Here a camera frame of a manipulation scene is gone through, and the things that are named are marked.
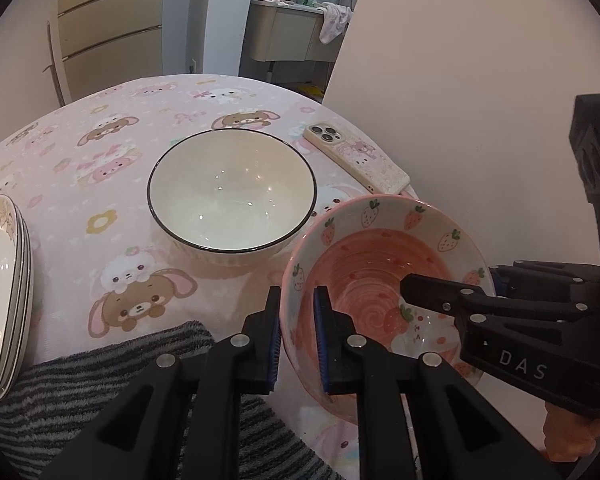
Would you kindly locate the pink cartoon printed tablecloth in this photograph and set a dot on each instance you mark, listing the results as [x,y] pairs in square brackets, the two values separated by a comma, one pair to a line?
[105,180]

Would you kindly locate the person's right hand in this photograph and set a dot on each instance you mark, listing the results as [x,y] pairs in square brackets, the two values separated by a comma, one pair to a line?
[575,435]

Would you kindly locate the beige vanity cabinet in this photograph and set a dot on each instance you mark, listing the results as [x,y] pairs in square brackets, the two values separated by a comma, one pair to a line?
[280,35]

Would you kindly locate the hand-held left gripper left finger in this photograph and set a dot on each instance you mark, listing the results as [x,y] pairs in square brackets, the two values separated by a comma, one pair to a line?
[275,355]

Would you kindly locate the phone in pink case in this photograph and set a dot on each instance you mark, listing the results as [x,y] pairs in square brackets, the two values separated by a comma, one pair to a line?
[355,157]

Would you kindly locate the white towel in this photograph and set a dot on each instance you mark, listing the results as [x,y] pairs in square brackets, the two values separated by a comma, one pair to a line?
[335,20]

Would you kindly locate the pink strawberry print bowl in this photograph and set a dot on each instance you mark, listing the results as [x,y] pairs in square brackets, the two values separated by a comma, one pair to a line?
[370,270]

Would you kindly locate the grey striped cloth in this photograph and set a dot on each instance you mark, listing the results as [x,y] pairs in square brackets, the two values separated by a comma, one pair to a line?
[105,355]

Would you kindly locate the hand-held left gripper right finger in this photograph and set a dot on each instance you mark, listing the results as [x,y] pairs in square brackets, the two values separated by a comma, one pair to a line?
[321,340]

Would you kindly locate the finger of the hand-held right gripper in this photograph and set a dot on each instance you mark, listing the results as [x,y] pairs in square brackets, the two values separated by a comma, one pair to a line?
[550,280]
[445,292]

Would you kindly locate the white bowl with black rim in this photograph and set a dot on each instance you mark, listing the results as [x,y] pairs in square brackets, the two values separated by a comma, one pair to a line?
[230,190]

